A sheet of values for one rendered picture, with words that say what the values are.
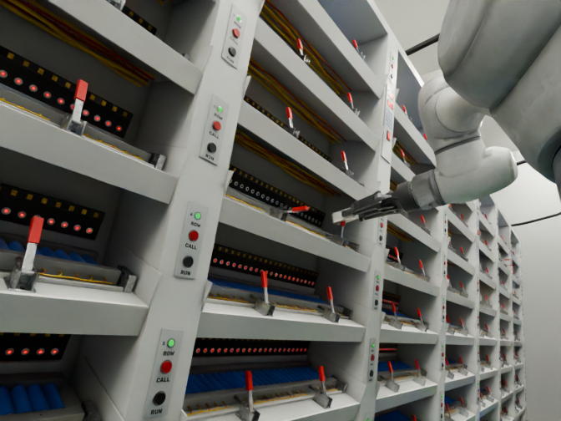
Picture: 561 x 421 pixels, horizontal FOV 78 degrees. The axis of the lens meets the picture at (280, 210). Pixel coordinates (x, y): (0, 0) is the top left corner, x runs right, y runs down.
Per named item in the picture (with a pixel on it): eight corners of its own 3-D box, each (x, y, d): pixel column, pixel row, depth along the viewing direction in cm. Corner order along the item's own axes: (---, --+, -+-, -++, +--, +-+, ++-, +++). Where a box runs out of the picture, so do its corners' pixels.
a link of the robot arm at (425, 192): (450, 209, 85) (425, 215, 88) (442, 176, 88) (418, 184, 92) (438, 198, 78) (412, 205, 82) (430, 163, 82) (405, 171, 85)
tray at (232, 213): (366, 272, 106) (376, 243, 107) (214, 220, 63) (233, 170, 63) (316, 253, 120) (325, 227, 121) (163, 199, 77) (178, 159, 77)
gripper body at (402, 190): (413, 202, 82) (376, 213, 87) (425, 212, 88) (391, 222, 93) (407, 174, 85) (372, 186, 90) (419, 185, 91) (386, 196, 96)
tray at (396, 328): (436, 343, 152) (446, 313, 153) (375, 342, 108) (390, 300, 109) (393, 323, 166) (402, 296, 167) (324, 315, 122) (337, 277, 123)
